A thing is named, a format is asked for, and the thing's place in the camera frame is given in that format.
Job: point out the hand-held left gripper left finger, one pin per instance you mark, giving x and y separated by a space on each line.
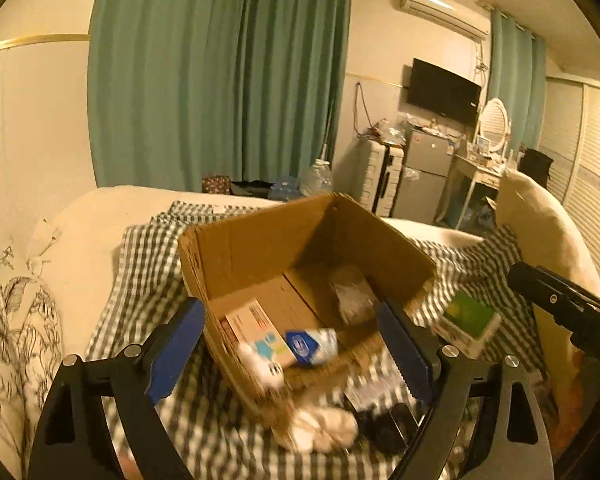
176 347

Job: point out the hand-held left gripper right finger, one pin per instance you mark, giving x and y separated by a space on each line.
405 347

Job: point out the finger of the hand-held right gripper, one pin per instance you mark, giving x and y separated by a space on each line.
540 287

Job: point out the cream pillow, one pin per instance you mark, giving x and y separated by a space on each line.
545 230

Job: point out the green white box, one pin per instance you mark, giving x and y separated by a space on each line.
467 317

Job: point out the clear plastic bag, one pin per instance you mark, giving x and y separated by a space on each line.
352 292

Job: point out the pink white medicine box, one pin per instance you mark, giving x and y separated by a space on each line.
252 320

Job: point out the black flat object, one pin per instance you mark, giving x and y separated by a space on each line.
380 425

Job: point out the white crumpled cloth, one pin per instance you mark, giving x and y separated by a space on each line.
320 427

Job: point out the black bag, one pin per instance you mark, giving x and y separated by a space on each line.
537 165

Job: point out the white dressing table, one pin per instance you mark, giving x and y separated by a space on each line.
472 170

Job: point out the white louvred wardrobe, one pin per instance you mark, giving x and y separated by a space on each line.
590 160

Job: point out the cream duvet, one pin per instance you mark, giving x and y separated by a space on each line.
90 230

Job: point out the grey small fridge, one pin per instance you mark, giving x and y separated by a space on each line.
422 175

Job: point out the floral printed bedding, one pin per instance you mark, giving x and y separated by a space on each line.
10 320

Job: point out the patterned dark bag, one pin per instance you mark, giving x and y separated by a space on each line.
216 184

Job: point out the white oval mirror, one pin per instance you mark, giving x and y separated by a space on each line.
494 120

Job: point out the white suitcase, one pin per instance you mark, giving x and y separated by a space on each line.
375 175

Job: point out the pack of water bottles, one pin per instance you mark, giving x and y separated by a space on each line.
284 189

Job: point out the clear water bottle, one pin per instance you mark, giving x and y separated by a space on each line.
317 175

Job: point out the narrow green curtain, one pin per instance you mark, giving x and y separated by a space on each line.
517 85

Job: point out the wide green curtain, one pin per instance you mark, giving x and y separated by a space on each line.
205 75

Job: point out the white air conditioner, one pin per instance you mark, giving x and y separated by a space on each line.
442 7

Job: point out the black wall television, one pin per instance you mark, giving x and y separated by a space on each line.
442 91

